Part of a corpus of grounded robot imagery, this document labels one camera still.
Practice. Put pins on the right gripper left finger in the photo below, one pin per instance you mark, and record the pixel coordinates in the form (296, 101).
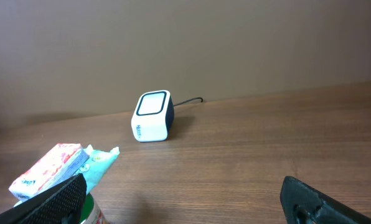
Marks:
(62, 203)

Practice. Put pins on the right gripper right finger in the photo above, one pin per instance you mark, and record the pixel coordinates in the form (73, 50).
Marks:
(303, 204)

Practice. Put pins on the red white tissue pack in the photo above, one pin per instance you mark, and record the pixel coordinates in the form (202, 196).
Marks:
(56, 166)

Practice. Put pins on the teal wet wipes pack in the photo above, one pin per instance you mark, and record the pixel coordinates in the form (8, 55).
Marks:
(97, 165)

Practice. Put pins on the white barcode scanner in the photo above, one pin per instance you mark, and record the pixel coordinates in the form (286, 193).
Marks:
(153, 116)

